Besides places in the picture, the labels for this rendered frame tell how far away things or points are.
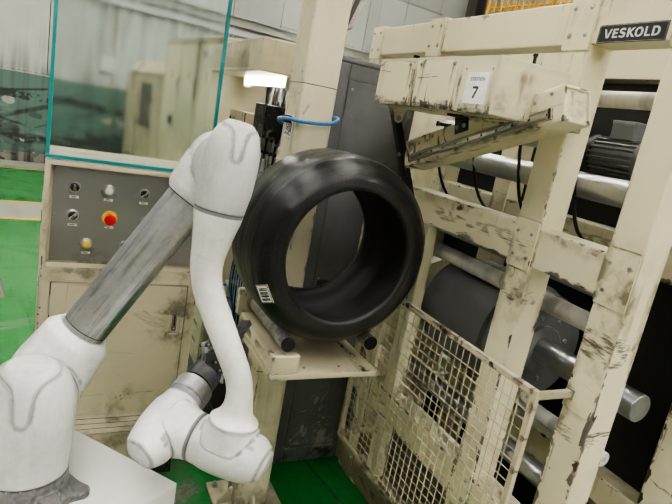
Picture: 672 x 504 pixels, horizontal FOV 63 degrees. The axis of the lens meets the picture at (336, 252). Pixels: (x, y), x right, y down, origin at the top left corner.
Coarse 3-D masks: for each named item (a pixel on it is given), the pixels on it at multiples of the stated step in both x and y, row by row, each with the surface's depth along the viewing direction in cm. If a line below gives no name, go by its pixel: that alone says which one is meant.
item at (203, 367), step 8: (200, 360) 129; (208, 360) 130; (192, 368) 127; (200, 368) 127; (208, 368) 127; (216, 368) 132; (200, 376) 126; (208, 376) 126; (216, 376) 128; (208, 384) 126; (216, 384) 129
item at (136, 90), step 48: (96, 0) 177; (144, 0) 182; (192, 0) 188; (96, 48) 181; (144, 48) 186; (192, 48) 193; (96, 96) 185; (144, 96) 191; (192, 96) 197; (48, 144) 182; (96, 144) 189; (144, 144) 195
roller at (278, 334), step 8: (256, 304) 186; (256, 312) 183; (264, 320) 176; (272, 328) 170; (280, 328) 168; (272, 336) 169; (280, 336) 164; (288, 336) 163; (280, 344) 162; (288, 344) 162
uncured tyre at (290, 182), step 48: (288, 192) 150; (336, 192) 153; (384, 192) 159; (240, 240) 160; (288, 240) 151; (384, 240) 194; (288, 288) 155; (336, 288) 194; (384, 288) 187; (336, 336) 167
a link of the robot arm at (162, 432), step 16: (160, 400) 117; (176, 400) 117; (192, 400) 120; (144, 416) 114; (160, 416) 113; (176, 416) 114; (192, 416) 115; (144, 432) 111; (160, 432) 111; (176, 432) 112; (128, 448) 111; (144, 448) 109; (160, 448) 110; (176, 448) 112; (144, 464) 111; (160, 464) 112
